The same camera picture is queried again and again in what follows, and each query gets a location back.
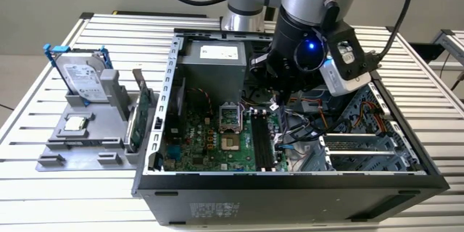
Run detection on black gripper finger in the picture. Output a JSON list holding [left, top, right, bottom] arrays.
[[250, 52, 287, 99]]

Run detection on black RAM slot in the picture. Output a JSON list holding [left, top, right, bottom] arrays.
[[260, 110, 275, 170], [251, 110, 264, 171]]

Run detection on grey power supply unit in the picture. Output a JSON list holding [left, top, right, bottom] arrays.
[[178, 40, 248, 108]]

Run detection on grey metal drive cage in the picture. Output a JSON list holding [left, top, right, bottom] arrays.
[[283, 39, 368, 113]]

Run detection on CPU socket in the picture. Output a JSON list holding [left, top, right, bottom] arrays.
[[220, 133, 243, 151]]

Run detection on green motherboard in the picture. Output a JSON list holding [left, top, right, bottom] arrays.
[[162, 104, 291, 173]]

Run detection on black flat bar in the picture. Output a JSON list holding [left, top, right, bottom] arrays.
[[111, 10, 208, 18]]

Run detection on blue expansion slot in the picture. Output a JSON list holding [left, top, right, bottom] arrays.
[[167, 146, 182, 161]]

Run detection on green graphics card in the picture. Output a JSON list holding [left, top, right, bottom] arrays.
[[126, 69, 155, 154]]

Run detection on grey metal disk bay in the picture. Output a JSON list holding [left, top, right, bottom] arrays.
[[319, 133, 416, 173]]

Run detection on aluminium side table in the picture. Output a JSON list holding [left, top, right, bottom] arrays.
[[427, 28, 464, 70]]

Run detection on grey plastic parts rack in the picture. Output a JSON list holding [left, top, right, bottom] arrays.
[[35, 70, 160, 173]]

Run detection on hard disk in blue carrier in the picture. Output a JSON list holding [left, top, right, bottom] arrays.
[[43, 43, 114, 108]]

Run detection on black PC case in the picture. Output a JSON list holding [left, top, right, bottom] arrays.
[[131, 27, 451, 227]]

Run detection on silver CPU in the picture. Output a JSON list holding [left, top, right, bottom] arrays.
[[63, 117, 88, 132]]

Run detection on twisted orange black wire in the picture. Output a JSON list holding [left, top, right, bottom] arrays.
[[186, 87, 215, 115]]

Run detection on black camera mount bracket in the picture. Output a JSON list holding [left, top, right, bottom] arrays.
[[314, 21, 376, 82]]

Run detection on thin wire locking lever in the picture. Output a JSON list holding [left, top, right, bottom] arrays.
[[238, 105, 246, 134]]

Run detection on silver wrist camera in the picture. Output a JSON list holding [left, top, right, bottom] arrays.
[[319, 40, 374, 97]]

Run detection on metal socket cover frame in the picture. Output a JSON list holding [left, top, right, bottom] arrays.
[[219, 103, 243, 132]]

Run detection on orange data wire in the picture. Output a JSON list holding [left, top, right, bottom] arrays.
[[318, 98, 330, 129]]

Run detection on black cable bundle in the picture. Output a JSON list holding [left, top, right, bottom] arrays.
[[288, 114, 351, 146]]

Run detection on thin black cable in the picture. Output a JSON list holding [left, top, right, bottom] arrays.
[[375, 0, 422, 60]]

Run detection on yellow red power wires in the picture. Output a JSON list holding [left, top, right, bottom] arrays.
[[358, 101, 388, 137]]

